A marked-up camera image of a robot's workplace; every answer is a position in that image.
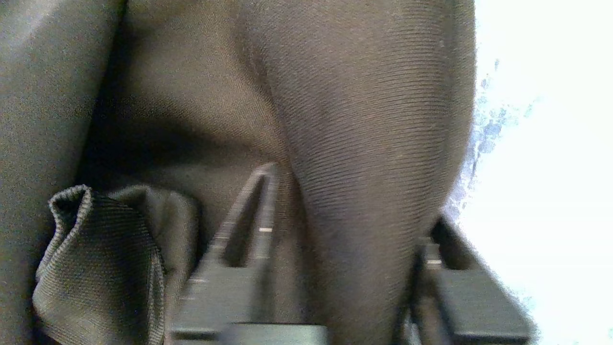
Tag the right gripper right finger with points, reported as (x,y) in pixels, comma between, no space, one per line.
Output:
(469,297)

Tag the blue-sheeted bed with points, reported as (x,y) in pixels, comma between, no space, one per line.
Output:
(541,143)

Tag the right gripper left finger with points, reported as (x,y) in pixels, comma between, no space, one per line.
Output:
(225,292)

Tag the black hoodie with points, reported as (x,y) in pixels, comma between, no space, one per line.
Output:
(335,96)

